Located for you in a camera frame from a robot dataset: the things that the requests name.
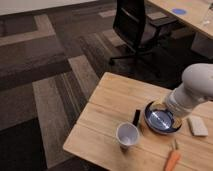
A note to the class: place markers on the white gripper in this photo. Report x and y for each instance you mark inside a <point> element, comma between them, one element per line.
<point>180,102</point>

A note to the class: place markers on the orange pepper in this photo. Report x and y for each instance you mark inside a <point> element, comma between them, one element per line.
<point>173,157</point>

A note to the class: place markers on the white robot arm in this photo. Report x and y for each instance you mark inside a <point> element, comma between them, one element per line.
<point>196,88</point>

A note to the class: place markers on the white sponge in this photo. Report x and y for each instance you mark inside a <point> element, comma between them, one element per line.
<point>197,126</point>

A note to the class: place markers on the dark blue bowl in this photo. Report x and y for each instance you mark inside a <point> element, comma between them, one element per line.
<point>159,121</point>

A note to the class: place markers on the small black rectangular block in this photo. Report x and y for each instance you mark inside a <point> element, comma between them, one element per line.
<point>136,117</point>

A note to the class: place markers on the white plastic cup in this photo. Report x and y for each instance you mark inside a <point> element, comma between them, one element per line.
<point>127,135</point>

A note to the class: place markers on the black office chair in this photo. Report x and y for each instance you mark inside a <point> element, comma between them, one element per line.
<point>140,33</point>

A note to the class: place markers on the clear glass on desk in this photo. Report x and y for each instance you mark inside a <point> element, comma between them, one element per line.
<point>208,15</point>

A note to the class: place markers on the blue round disc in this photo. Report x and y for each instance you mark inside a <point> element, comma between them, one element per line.
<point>179,11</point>

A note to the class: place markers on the light wooden background desk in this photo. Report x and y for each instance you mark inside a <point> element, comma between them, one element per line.
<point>196,10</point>

